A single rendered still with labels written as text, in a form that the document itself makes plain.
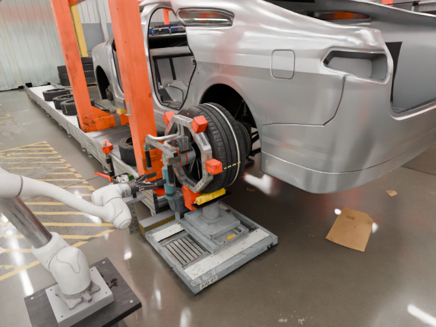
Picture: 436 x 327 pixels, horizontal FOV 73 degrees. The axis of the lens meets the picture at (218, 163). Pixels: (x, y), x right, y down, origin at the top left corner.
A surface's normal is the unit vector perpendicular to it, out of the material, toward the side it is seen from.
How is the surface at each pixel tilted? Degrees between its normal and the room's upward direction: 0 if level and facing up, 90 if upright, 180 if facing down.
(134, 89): 90
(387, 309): 0
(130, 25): 90
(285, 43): 81
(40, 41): 90
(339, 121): 90
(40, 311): 0
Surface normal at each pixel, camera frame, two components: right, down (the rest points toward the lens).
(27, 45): 0.64, 0.28
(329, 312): -0.05, -0.91
